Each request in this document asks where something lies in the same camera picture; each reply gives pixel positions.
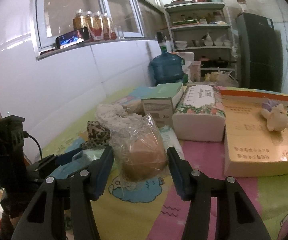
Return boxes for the large white tissue pack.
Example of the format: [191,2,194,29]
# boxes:
[159,126,185,160]

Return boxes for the glass jar on refrigerator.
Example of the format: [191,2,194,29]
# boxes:
[237,0,248,13]

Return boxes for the smartphone on window sill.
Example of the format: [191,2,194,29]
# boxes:
[55,27,90,49]

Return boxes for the plastic bag of vegetables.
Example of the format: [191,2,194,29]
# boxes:
[204,69,239,87]

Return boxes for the grey metal shelf rack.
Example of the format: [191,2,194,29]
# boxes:
[164,1,238,78]

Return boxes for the leopard print cloth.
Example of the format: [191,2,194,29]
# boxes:
[79,121,110,150]

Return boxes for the colourful cartoon bed sheet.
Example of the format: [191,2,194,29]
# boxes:
[40,86,288,240]

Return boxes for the sliding glass window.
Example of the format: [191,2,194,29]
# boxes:
[33,0,144,51]

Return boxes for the brown item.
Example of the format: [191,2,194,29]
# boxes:
[109,114,168,183]

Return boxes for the amber liquid bottle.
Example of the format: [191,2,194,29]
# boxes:
[73,9,87,30]

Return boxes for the mint green round item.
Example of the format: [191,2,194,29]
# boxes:
[72,149,103,168]

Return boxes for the black refrigerator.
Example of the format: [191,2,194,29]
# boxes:
[236,12,282,92]

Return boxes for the white lace cloth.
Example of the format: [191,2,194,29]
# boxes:
[95,103,142,131]

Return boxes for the white flour sack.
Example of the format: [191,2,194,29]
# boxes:
[176,51,195,82]

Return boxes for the orange rimmed cardboard box tray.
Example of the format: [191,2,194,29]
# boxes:
[220,88,288,177]

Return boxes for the green white paper box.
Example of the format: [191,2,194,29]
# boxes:
[141,82,183,127]

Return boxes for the floral tissue box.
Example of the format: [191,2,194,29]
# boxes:
[172,85,226,142]

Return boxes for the cream plush bunny purple dress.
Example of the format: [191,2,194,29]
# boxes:
[260,99,288,132]

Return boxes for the blue water jug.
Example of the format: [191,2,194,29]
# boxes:
[150,31,184,85]

